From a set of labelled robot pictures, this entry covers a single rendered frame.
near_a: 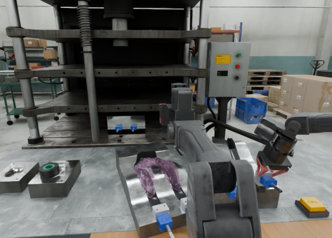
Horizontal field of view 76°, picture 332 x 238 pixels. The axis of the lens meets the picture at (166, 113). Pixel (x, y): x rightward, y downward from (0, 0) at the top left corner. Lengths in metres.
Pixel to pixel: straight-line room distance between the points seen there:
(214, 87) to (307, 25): 7.35
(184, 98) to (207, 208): 0.31
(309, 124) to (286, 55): 7.75
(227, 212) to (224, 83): 1.37
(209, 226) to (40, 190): 0.86
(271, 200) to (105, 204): 0.66
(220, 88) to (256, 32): 6.45
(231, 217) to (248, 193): 0.04
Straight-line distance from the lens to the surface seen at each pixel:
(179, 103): 0.54
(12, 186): 1.18
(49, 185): 1.05
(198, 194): 0.31
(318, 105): 4.66
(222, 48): 1.62
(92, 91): 1.51
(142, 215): 0.81
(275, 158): 0.84
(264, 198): 0.97
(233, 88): 1.68
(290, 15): 8.54
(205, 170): 0.31
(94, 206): 0.97
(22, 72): 1.61
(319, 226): 1.02
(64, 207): 1.01
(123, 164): 1.07
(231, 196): 0.86
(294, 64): 8.65
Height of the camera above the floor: 1.39
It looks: 16 degrees down
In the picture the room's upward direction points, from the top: straight up
